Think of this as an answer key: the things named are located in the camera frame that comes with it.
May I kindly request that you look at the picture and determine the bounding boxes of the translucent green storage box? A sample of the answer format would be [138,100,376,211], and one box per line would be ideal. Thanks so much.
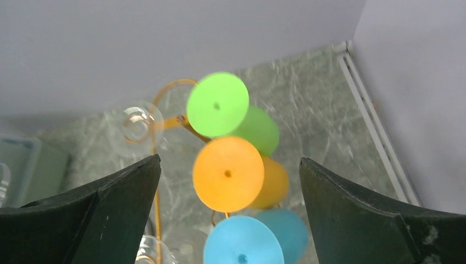
[1,135,70,208]

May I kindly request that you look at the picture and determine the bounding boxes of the orange plastic wine glass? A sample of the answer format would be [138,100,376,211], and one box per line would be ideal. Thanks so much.
[192,136,290,213]

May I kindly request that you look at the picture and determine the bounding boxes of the gold wire glass rack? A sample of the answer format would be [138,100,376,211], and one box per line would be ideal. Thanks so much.
[135,79,211,263]

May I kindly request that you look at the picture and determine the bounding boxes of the green plastic wine glass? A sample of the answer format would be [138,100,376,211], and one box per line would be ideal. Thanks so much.
[186,72,280,156]

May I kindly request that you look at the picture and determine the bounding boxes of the clear wine glass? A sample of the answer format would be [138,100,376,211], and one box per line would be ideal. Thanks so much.
[135,227,207,263]
[106,101,164,157]

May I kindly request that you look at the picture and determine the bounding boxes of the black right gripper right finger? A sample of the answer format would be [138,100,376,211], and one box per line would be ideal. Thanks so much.
[299,157,465,263]

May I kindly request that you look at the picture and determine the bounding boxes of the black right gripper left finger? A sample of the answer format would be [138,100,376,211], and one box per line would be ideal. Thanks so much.
[1,155,161,263]

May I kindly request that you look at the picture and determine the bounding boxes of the blue plastic wine glass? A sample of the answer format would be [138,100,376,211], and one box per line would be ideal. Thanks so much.
[203,208,310,264]

